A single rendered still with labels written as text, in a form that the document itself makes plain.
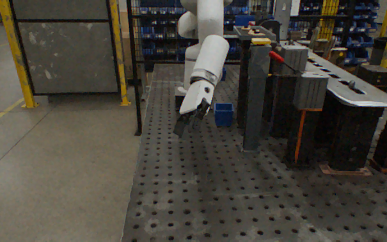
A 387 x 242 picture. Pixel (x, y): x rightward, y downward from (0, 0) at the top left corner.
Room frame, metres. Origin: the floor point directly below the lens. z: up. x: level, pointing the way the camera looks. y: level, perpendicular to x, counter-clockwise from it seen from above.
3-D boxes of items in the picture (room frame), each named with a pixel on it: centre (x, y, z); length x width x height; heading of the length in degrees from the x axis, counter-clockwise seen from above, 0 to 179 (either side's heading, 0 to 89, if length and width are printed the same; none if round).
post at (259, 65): (1.05, -0.25, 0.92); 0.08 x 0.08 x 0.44; 86
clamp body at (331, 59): (1.56, -0.80, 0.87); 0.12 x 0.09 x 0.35; 86
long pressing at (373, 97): (1.49, -0.63, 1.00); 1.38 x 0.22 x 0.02; 176
